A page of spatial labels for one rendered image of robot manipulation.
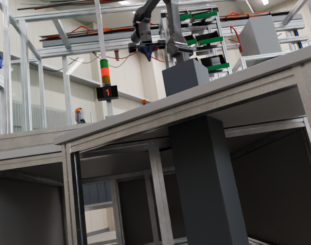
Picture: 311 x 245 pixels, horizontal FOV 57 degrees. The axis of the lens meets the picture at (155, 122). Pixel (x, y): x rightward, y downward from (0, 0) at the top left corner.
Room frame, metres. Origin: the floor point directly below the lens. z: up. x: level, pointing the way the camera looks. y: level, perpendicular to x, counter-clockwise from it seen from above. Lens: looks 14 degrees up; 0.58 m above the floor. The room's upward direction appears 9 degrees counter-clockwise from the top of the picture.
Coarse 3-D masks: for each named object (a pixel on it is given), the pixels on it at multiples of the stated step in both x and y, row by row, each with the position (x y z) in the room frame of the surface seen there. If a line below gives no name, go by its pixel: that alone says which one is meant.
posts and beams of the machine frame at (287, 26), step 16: (192, 0) 2.05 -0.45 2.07; (208, 0) 2.06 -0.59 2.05; (224, 0) 2.10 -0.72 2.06; (240, 0) 2.12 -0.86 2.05; (304, 0) 2.27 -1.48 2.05; (288, 16) 2.53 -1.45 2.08; (224, 32) 2.59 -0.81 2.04; (240, 32) 2.61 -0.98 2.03; (288, 32) 2.69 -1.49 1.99; (112, 48) 2.49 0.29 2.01
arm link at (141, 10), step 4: (148, 0) 1.19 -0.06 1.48; (152, 0) 1.17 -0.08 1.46; (156, 0) 1.17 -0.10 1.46; (144, 4) 1.22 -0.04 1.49; (148, 4) 1.20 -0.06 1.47; (152, 4) 1.19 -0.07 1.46; (156, 4) 1.20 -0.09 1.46; (140, 8) 1.24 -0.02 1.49; (144, 8) 1.23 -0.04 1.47; (148, 8) 1.21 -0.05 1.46; (152, 8) 1.22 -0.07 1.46; (140, 12) 1.24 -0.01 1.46; (144, 12) 1.23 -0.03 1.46; (148, 12) 1.24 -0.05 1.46; (140, 16) 1.25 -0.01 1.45; (144, 16) 1.26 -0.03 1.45; (148, 16) 1.26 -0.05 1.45; (140, 20) 1.28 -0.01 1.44
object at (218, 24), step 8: (184, 8) 1.54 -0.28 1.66; (192, 8) 1.55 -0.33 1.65; (200, 8) 1.55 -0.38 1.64; (208, 8) 1.56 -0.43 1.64; (216, 16) 1.56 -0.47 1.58; (216, 24) 1.57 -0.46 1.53; (160, 32) 1.70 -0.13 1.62; (208, 32) 1.74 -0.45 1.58; (224, 40) 1.56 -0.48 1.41; (224, 48) 1.56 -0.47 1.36; (224, 56) 1.57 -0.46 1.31; (168, 64) 1.70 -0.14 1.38
